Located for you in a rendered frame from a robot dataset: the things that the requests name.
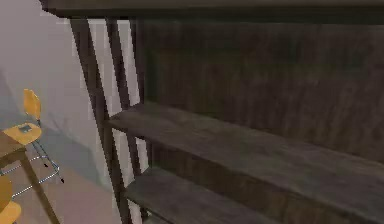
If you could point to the dark wooden shelf unit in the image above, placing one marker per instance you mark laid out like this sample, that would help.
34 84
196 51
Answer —
253 140

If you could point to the yellow chair with metal legs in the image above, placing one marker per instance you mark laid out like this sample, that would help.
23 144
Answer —
31 110
6 206

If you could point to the small grey flat object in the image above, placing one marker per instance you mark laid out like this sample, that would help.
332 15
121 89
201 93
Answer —
25 128

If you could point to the brown wooden table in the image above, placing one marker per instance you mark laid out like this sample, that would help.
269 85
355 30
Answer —
13 150

